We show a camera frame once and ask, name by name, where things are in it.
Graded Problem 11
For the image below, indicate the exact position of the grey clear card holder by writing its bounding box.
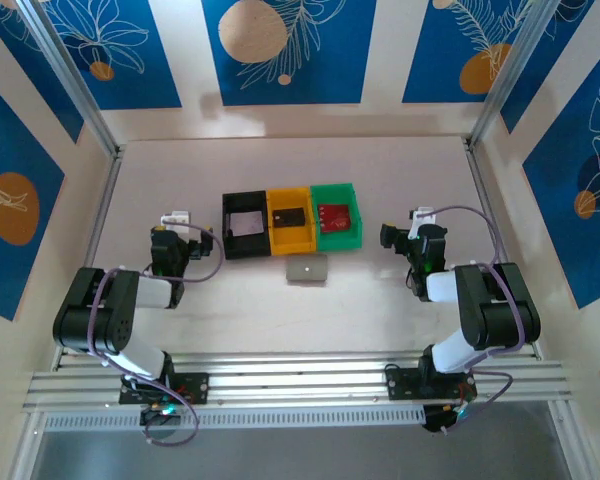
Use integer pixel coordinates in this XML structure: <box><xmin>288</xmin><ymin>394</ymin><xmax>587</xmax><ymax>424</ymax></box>
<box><xmin>285</xmin><ymin>253</ymin><xmax>330</xmax><ymax>286</ymax></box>

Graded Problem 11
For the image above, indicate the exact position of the red card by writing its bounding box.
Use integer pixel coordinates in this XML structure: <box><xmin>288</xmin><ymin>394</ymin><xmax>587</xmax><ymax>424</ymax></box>
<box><xmin>317</xmin><ymin>202</ymin><xmax>354</xmax><ymax>234</ymax></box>

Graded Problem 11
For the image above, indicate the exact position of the white slotted cable duct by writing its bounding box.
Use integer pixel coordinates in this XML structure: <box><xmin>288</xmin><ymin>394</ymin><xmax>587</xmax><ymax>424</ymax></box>
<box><xmin>42</xmin><ymin>407</ymin><xmax>426</xmax><ymax>431</ymax></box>

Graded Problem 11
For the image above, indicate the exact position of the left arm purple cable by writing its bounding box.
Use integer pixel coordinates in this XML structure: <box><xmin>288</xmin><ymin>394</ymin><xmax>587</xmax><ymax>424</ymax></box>
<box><xmin>88</xmin><ymin>214</ymin><xmax>227</xmax><ymax>447</ymax></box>

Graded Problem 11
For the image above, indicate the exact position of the yellow plastic bin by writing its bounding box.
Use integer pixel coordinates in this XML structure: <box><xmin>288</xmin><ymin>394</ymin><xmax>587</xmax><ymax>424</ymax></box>
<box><xmin>266</xmin><ymin>185</ymin><xmax>317</xmax><ymax>256</ymax></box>

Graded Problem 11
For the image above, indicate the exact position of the aluminium frame post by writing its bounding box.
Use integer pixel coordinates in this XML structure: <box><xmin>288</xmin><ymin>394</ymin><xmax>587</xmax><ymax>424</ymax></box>
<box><xmin>467</xmin><ymin>0</ymin><xmax>564</xmax><ymax>151</ymax></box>
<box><xmin>17</xmin><ymin>0</ymin><xmax>122</xmax><ymax>157</ymax></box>

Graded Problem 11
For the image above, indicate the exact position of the black plastic bin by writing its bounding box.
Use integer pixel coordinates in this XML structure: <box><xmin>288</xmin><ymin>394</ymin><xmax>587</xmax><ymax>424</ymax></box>
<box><xmin>221</xmin><ymin>190</ymin><xmax>272</xmax><ymax>260</ymax></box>

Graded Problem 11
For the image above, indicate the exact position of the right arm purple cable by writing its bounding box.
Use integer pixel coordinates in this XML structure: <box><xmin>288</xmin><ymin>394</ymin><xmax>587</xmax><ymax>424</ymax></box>
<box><xmin>419</xmin><ymin>205</ymin><xmax>526</xmax><ymax>436</ymax></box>

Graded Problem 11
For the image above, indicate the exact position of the green plastic bin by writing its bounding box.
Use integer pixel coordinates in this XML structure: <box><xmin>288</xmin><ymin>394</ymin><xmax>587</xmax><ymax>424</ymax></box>
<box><xmin>309</xmin><ymin>182</ymin><xmax>365</xmax><ymax>252</ymax></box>

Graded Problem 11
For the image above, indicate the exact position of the aluminium mounting rail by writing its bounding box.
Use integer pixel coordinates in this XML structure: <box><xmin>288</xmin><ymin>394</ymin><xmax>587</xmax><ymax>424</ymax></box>
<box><xmin>22</xmin><ymin>352</ymin><xmax>574</xmax><ymax>414</ymax></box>

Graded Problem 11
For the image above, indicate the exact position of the black card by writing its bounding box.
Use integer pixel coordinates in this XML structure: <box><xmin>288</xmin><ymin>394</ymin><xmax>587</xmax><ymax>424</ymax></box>
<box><xmin>272</xmin><ymin>207</ymin><xmax>307</xmax><ymax>230</ymax></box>

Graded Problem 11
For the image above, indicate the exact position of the aluminium table side rail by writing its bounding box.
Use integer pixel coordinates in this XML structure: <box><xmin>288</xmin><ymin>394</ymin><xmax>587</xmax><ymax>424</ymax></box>
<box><xmin>463</xmin><ymin>139</ymin><xmax>541</xmax><ymax>359</ymax></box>
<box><xmin>54</xmin><ymin>147</ymin><xmax>126</xmax><ymax>371</ymax></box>

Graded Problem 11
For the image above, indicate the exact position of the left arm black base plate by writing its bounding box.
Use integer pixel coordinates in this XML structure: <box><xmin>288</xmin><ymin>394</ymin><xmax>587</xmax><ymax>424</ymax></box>
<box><xmin>118</xmin><ymin>372</ymin><xmax>211</xmax><ymax>406</ymax></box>

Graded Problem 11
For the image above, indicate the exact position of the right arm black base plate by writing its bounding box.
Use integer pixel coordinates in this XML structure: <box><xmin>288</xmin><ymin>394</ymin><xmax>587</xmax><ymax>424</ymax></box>
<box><xmin>384</xmin><ymin>367</ymin><xmax>479</xmax><ymax>402</ymax></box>

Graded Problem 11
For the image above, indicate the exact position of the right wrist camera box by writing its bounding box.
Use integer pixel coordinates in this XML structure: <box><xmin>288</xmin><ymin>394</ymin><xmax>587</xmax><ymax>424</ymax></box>
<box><xmin>408</xmin><ymin>206</ymin><xmax>437</xmax><ymax>237</ymax></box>

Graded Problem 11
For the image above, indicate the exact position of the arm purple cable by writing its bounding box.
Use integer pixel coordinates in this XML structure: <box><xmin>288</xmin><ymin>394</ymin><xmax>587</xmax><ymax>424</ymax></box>
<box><xmin>88</xmin><ymin>214</ymin><xmax>227</xmax><ymax>447</ymax></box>
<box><xmin>419</xmin><ymin>205</ymin><xmax>526</xmax><ymax>436</ymax></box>

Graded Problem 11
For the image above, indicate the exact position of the white card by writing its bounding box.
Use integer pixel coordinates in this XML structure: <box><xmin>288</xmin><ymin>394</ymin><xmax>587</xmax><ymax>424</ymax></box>
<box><xmin>228</xmin><ymin>210</ymin><xmax>265</xmax><ymax>237</ymax></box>

